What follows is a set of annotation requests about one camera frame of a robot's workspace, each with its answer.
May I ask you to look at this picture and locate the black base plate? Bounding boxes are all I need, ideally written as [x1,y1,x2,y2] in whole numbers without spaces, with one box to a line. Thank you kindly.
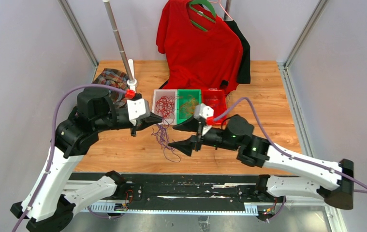
[95,173,278,213]

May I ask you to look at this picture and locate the orange wires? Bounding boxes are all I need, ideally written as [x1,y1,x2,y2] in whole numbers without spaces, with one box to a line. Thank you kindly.
[178,93,201,120]

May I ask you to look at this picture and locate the red wire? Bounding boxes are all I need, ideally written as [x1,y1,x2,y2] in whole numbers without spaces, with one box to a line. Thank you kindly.
[155,94,176,124]

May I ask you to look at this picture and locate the plaid flannel shirt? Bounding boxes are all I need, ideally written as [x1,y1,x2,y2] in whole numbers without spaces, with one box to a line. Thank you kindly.
[92,68,130,108]

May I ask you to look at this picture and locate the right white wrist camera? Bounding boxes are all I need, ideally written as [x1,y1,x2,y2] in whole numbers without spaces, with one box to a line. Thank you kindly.
[193,103,214,136]

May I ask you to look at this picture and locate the pink clothes hanger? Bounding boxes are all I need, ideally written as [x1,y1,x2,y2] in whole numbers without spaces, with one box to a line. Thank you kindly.
[209,0,233,21]

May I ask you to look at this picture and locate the red t-shirt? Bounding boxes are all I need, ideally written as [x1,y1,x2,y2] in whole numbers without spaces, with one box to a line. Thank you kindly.
[156,0,243,94]

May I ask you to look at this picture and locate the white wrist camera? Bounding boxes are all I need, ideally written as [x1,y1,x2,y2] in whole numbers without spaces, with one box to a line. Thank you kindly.
[127,98,150,115]
[193,103,214,136]

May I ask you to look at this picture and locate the green clothes hanger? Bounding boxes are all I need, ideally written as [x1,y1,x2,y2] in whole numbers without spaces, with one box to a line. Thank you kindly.
[186,0,218,32]

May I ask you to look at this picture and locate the red plastic bin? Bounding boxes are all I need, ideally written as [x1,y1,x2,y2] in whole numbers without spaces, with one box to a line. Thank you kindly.
[201,89,227,118]

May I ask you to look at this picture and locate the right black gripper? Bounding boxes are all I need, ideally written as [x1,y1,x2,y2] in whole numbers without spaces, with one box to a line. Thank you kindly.
[167,115,238,156]

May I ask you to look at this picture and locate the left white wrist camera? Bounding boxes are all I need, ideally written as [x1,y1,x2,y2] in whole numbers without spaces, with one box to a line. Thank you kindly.
[127,98,150,115]

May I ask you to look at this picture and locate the metal rack pole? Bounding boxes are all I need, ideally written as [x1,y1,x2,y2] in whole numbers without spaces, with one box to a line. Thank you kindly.
[103,0,131,80]

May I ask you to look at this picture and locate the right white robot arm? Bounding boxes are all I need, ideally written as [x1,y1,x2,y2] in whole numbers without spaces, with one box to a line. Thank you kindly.
[169,115,354,210]

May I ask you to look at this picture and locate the black t-shirt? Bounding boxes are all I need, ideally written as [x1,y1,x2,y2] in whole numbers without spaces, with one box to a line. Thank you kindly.
[225,20,251,84]

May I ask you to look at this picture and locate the coloured wire bundle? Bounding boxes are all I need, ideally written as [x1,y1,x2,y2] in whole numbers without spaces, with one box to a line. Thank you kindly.
[151,123,182,163]

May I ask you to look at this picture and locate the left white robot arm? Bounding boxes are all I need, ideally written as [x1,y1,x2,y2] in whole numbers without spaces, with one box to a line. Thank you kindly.
[11,84,162,232]

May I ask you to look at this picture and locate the green plastic bin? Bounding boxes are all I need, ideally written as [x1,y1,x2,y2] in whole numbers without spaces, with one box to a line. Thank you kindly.
[176,89,202,124]

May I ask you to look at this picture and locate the white plastic bin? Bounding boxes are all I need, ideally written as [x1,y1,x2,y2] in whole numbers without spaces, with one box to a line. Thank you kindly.
[152,89,177,125]

